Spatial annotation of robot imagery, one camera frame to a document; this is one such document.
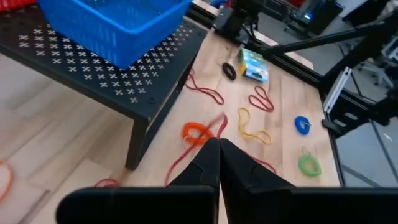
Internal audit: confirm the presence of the blue plastic basket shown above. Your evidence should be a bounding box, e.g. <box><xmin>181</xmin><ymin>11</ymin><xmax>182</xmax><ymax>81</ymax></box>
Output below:
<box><xmin>37</xmin><ymin>0</ymin><xmax>192</xmax><ymax>70</ymax></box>

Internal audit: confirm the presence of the black coil keychain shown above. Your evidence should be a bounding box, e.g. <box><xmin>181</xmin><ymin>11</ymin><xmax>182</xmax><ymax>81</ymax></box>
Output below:
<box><xmin>222</xmin><ymin>62</ymin><xmax>238</xmax><ymax>81</ymax></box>

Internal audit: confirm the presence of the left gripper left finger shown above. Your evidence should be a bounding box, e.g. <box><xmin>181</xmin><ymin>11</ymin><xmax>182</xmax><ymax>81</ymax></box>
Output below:
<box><xmin>55</xmin><ymin>136</ymin><xmax>221</xmax><ymax>224</ymax></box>

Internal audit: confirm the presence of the orange coil keychain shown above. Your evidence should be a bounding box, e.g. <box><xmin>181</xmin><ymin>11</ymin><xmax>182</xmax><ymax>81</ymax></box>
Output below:
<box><xmin>182</xmin><ymin>121</ymin><xmax>215</xmax><ymax>147</ymax></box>

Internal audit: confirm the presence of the blue coil keychain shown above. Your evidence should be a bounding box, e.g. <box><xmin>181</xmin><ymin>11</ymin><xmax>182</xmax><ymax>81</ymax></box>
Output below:
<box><xmin>294</xmin><ymin>115</ymin><xmax>311</xmax><ymax>136</ymax></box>

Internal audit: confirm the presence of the green coil keychain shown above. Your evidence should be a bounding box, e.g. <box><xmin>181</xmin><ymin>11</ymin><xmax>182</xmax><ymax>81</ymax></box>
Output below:
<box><xmin>298</xmin><ymin>154</ymin><xmax>323</xmax><ymax>178</ymax></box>

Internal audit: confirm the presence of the black perforated metal shelf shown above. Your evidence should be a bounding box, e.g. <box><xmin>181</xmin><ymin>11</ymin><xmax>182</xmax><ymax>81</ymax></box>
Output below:
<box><xmin>0</xmin><ymin>5</ymin><xmax>208</xmax><ymax>171</ymax></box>

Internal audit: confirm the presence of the green yellow crayon box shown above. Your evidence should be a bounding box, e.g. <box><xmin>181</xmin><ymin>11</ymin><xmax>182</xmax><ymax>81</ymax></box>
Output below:
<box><xmin>237</xmin><ymin>47</ymin><xmax>270</xmax><ymax>83</ymax></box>

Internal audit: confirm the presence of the yellow rubber band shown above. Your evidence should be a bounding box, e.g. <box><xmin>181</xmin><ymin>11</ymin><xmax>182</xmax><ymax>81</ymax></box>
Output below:
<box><xmin>238</xmin><ymin>107</ymin><xmax>273</xmax><ymax>146</ymax></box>

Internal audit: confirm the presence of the red plastic basket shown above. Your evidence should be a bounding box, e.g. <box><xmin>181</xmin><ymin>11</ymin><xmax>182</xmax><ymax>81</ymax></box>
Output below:
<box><xmin>0</xmin><ymin>0</ymin><xmax>37</xmax><ymax>12</ymax></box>

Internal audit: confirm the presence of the grey office chair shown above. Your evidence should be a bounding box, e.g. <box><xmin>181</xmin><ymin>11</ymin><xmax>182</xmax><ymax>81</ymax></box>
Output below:
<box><xmin>356</xmin><ymin>57</ymin><xmax>395</xmax><ymax>90</ymax></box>

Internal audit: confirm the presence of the black computer case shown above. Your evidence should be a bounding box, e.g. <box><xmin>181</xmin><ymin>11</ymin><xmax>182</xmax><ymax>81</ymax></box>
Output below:
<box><xmin>284</xmin><ymin>0</ymin><xmax>345</xmax><ymax>35</ymax></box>

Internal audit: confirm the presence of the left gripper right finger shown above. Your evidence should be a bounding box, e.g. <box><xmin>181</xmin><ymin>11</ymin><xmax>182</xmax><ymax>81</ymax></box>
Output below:
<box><xmin>219</xmin><ymin>138</ymin><xmax>398</xmax><ymax>224</ymax></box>

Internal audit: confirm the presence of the orange rubber band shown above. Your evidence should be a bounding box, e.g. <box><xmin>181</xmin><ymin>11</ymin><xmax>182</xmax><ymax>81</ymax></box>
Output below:
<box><xmin>0</xmin><ymin>158</ymin><xmax>14</xmax><ymax>203</ymax></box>

